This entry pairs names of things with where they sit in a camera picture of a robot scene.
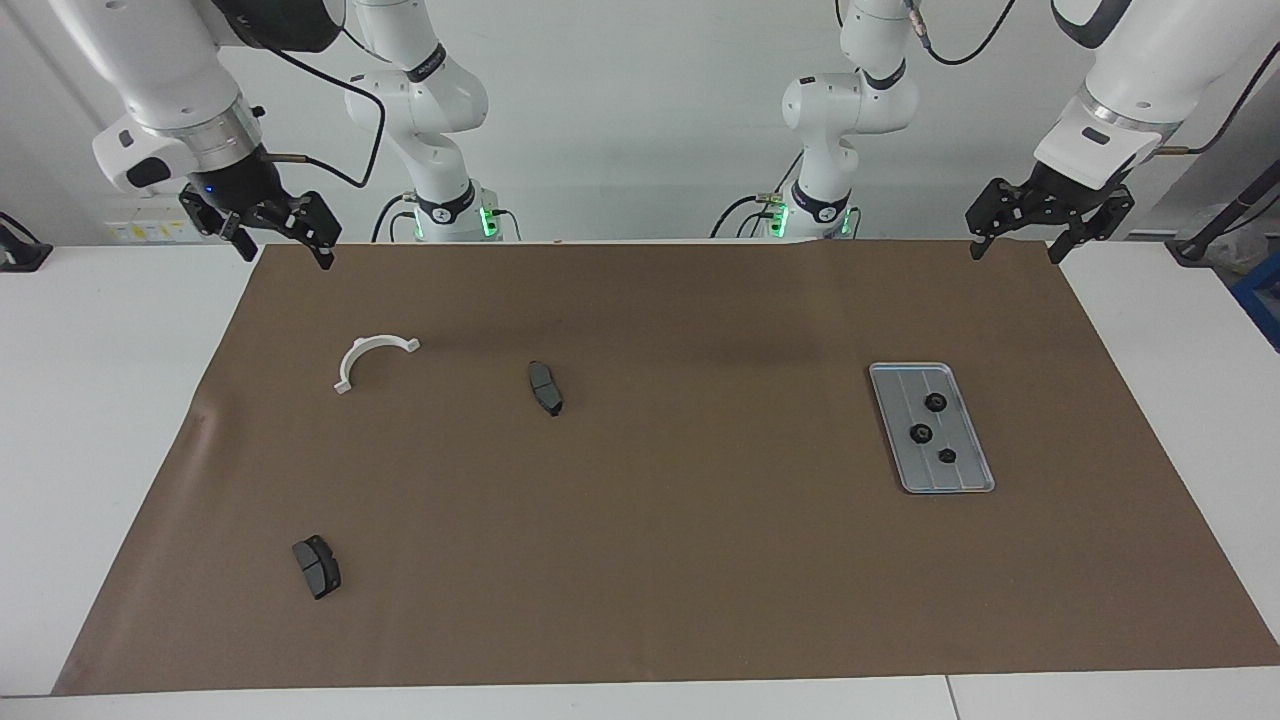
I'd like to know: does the silver metal tray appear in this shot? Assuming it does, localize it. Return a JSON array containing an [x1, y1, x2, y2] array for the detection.
[[868, 362, 997, 495]]

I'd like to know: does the black pole stand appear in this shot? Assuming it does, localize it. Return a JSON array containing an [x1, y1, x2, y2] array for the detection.
[[1165, 160, 1280, 264]]

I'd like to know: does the blue box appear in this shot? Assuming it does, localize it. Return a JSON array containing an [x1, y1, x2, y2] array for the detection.
[[1230, 250, 1280, 353]]

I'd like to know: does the black table clamp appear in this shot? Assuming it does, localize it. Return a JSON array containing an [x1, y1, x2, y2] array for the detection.
[[0, 212, 54, 272]]

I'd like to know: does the dark grey brake pad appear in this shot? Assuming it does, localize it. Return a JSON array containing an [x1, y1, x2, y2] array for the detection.
[[291, 534, 343, 601], [527, 360, 565, 418]]

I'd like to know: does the brown paper mat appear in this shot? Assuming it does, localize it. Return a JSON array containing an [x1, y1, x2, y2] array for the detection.
[[52, 238, 1280, 697]]

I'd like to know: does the black base cable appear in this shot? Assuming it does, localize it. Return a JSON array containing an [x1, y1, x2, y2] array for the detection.
[[372, 193, 416, 243], [710, 150, 806, 239]]

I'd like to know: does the white wall socket box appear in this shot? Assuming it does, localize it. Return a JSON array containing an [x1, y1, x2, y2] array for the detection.
[[105, 193, 213, 245]]

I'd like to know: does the white curved plastic bracket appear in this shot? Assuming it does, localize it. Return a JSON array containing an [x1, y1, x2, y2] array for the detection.
[[333, 335, 422, 395]]

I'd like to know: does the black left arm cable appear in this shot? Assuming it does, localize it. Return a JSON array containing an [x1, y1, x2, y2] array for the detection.
[[900, 0, 1280, 157]]

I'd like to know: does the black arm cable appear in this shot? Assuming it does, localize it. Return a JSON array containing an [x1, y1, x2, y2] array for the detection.
[[230, 0, 389, 191], [900, 0, 1280, 157]]

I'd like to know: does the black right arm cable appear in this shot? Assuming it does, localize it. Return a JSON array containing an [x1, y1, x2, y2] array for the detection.
[[230, 0, 389, 191]]

